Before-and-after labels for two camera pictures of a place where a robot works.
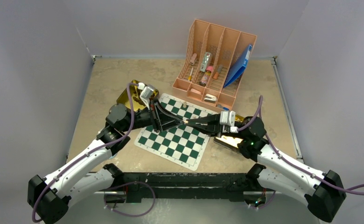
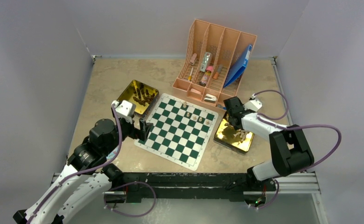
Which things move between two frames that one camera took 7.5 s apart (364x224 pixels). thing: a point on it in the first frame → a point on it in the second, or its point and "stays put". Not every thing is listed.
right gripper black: (210, 124) → (241, 104)
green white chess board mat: (184, 143) stays put
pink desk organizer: (212, 52) stays put
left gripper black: (166, 119) → (135, 133)
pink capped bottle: (206, 75) stays put
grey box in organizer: (204, 62) stays put
